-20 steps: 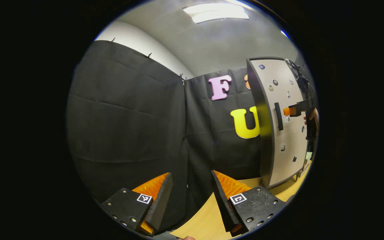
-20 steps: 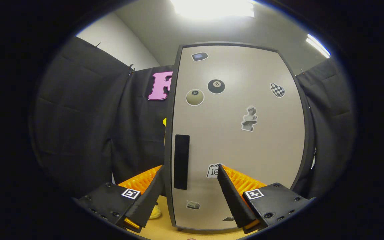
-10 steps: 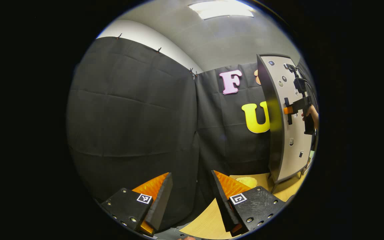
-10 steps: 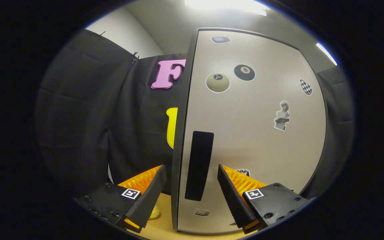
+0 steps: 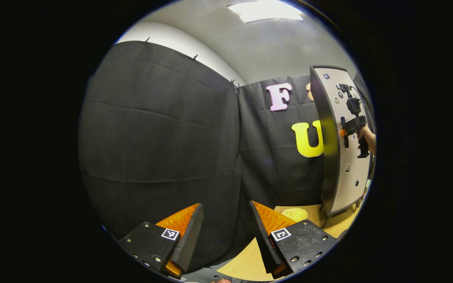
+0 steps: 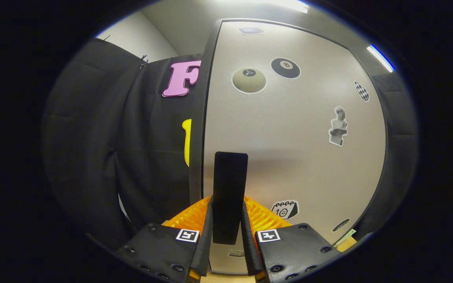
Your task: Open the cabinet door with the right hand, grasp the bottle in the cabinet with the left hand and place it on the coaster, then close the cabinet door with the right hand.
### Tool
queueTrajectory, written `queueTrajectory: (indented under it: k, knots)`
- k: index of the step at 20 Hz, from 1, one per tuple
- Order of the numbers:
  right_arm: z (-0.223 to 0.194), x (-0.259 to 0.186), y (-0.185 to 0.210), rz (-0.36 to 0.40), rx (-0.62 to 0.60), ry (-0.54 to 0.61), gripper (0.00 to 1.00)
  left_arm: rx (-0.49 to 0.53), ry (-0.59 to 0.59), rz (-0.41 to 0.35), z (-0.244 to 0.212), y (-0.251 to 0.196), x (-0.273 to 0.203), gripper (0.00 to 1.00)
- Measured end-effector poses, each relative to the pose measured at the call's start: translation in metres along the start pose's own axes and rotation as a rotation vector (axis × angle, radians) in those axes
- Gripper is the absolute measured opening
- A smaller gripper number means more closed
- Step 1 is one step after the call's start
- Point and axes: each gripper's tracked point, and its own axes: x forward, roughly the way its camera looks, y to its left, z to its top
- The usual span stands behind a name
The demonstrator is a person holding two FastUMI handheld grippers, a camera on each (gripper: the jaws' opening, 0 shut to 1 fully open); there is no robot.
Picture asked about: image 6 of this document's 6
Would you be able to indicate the large ceiling light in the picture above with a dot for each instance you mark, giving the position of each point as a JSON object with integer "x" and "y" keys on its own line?
{"x": 293, "y": 4}

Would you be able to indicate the black backdrop cloth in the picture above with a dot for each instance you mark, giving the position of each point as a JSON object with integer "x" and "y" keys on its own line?
{"x": 112, "y": 137}

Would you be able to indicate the grey cabinet door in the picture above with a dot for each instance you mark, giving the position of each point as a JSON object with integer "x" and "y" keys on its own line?
{"x": 297, "y": 157}

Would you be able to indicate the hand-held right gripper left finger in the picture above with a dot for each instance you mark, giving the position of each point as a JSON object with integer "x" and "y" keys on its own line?
{"x": 206, "y": 243}

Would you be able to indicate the green book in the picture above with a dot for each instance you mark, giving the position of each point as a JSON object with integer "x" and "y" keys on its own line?
{"x": 347, "y": 237}

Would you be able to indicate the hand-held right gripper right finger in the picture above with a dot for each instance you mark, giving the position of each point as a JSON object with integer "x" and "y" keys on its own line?
{"x": 249, "y": 243}

